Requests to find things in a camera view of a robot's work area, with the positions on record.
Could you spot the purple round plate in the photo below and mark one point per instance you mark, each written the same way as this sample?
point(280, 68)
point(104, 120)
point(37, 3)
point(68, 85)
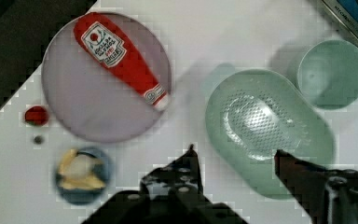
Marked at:
point(89, 101)

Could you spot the green plastic cup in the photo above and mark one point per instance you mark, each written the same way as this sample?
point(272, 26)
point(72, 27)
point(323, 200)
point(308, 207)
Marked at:
point(327, 74)

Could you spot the red ketchup bottle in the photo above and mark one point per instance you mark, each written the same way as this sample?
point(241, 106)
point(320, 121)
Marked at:
point(112, 49)

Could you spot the blue bowl with chips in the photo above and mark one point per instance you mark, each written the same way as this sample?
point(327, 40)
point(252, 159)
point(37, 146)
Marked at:
point(82, 175)

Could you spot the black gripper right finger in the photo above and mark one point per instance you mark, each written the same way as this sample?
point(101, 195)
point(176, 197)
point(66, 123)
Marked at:
point(329, 196)

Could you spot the small red strawberry toy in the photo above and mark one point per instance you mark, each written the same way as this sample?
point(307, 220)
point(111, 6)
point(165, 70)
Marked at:
point(36, 115)

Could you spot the green oval plastic strainer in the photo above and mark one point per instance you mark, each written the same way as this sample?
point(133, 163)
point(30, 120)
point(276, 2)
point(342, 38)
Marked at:
point(252, 114)

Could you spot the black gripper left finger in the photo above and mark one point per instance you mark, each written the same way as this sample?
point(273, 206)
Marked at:
point(183, 171)

